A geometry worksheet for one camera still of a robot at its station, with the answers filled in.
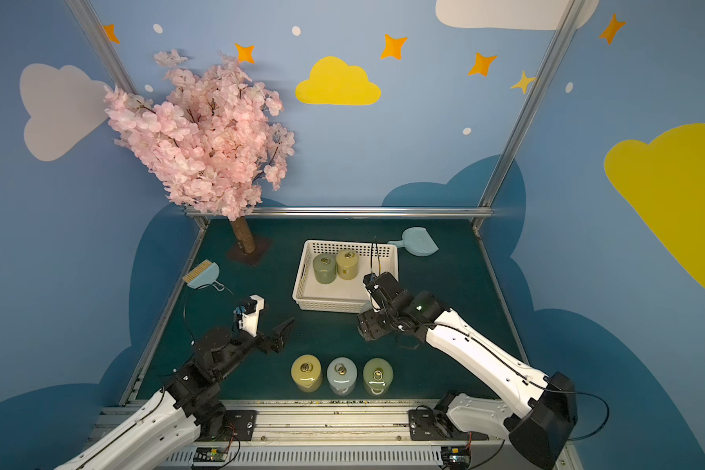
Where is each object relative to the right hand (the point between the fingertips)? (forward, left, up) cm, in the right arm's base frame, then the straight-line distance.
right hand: (377, 315), depth 77 cm
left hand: (-1, +26, +2) cm, 26 cm away
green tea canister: (-13, -1, -7) cm, 15 cm away
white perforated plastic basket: (+15, +9, -18) cm, 25 cm away
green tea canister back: (+21, +18, -9) cm, 29 cm away
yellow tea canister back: (+24, +10, -10) cm, 27 cm away
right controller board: (-28, -21, -19) cm, 40 cm away
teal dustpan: (+41, -16, -16) cm, 47 cm away
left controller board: (-32, +40, -17) cm, 54 cm away
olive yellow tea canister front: (-14, +18, -7) cm, 24 cm away
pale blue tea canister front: (-14, +8, -7) cm, 18 cm away
